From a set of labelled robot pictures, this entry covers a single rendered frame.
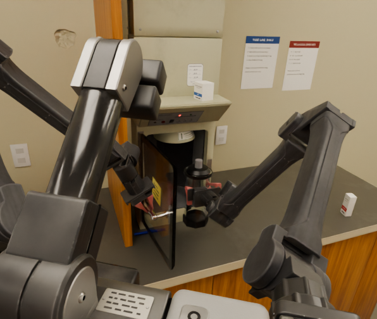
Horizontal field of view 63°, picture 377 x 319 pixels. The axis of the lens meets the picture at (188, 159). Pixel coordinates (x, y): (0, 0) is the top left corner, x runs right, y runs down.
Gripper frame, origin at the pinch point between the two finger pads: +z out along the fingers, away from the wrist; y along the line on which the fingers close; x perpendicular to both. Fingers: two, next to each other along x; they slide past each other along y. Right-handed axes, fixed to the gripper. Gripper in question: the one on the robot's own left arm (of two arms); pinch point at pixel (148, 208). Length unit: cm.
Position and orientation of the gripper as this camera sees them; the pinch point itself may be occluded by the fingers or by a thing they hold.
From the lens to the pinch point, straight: 102.8
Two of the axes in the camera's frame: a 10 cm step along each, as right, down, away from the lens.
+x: 4.5, 4.0, -8.0
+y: -8.3, 5.2, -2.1
